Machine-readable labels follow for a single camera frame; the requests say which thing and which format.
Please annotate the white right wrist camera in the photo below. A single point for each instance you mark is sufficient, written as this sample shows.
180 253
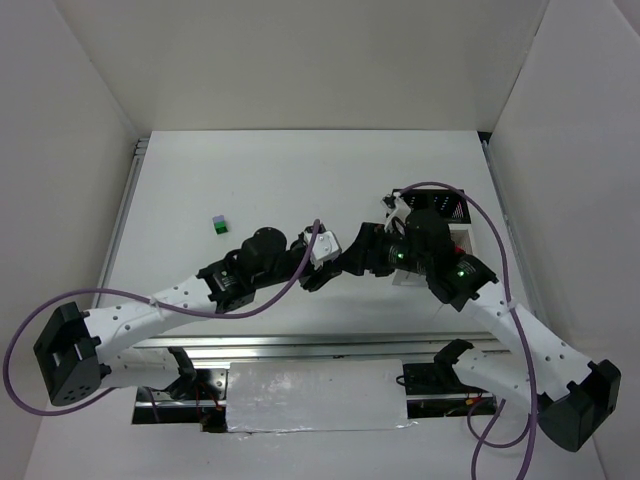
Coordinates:
396 210

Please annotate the white slotted container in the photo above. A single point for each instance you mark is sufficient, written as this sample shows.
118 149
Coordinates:
463 238

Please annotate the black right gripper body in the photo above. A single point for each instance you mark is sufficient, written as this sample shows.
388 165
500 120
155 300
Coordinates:
376 251

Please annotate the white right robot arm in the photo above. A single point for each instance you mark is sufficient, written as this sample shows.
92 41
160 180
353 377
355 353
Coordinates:
570 393

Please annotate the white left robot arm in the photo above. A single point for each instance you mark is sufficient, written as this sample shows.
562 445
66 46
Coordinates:
80 351

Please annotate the aluminium left side rail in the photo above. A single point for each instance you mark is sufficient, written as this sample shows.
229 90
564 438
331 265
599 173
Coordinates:
139 153

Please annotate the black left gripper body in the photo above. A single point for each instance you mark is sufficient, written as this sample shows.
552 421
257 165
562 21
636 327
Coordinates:
310 273

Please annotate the aluminium front rail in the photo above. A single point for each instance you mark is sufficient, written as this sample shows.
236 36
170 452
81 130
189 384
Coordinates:
208 350

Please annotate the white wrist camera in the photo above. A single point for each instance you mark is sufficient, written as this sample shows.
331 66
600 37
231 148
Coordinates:
326 248
396 210

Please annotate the white taped cover panel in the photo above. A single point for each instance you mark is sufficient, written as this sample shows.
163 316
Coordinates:
315 396

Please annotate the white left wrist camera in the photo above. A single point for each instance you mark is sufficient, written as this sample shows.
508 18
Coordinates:
326 248

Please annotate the green square lego brick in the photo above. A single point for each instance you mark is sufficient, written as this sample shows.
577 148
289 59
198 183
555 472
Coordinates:
221 228

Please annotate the aluminium rail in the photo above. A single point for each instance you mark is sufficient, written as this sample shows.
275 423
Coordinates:
139 153
208 350

